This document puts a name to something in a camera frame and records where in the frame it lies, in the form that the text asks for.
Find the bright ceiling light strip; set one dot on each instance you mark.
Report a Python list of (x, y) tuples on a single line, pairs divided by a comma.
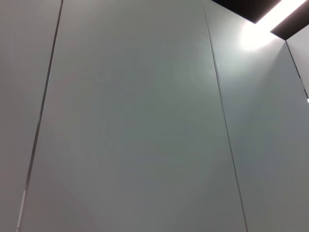
[(277, 12)]

